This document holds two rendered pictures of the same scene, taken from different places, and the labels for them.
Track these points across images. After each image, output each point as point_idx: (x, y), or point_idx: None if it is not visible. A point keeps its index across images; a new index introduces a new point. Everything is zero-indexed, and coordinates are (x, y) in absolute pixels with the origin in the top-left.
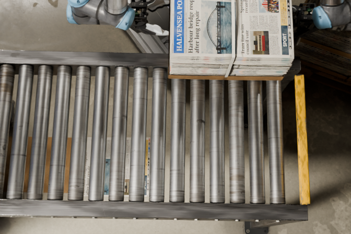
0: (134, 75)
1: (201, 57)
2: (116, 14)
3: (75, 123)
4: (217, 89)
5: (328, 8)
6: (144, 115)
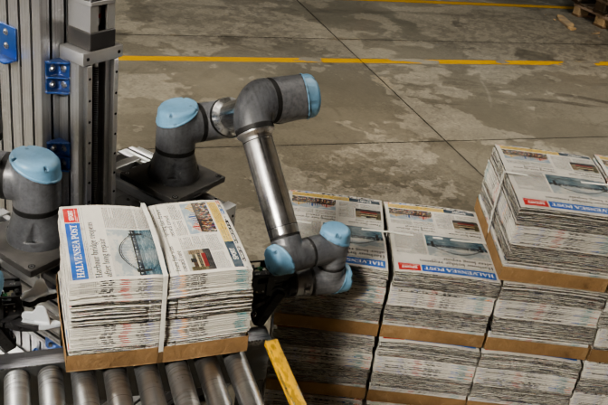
0: (5, 383)
1: (118, 281)
2: None
3: None
4: (149, 377)
5: (281, 240)
6: None
